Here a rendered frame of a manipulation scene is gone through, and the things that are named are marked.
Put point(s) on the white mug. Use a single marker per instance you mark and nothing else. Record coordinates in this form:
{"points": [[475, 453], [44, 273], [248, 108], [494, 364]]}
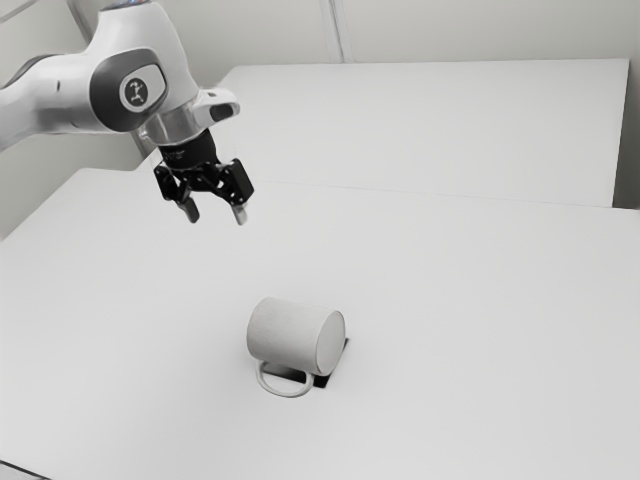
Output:
{"points": [[295, 340]]}

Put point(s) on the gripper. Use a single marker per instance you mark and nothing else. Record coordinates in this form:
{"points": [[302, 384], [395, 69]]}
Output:
{"points": [[192, 152]]}

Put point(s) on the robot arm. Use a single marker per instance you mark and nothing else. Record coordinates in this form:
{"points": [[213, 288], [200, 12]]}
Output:
{"points": [[75, 85]]}

